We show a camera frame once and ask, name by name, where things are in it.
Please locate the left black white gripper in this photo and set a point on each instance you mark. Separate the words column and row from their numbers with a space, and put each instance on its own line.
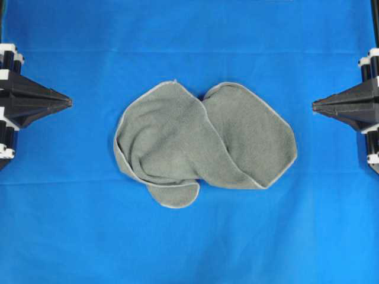
column 20, row 113

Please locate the grey terry towel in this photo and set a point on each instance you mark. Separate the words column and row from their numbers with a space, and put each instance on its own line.
column 169, row 140

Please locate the blue table cloth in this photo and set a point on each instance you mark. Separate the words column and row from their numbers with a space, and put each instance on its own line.
column 68, row 215

